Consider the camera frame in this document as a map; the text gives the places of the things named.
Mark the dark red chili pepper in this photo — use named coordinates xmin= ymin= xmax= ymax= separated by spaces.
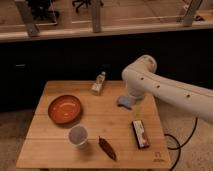
xmin=98 ymin=137 xmax=117 ymax=161

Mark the black cable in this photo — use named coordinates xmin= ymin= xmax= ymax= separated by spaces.
xmin=164 ymin=117 xmax=199 ymax=171

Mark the black office chair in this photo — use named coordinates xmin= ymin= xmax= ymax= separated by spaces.
xmin=26 ymin=0 xmax=60 ymax=20
xmin=72 ymin=0 xmax=104 ymax=13

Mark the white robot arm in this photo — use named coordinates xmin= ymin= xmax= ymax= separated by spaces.
xmin=122 ymin=55 xmax=213 ymax=125

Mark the small white bottle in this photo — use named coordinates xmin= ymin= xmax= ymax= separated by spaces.
xmin=91 ymin=72 xmax=106 ymax=95

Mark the orange bowl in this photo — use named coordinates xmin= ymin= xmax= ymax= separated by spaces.
xmin=48 ymin=95 xmax=82 ymax=124

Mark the white paper cup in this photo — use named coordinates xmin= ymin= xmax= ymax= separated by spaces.
xmin=68 ymin=125 xmax=88 ymax=149

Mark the blue sponge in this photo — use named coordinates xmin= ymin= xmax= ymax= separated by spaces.
xmin=117 ymin=96 xmax=133 ymax=109

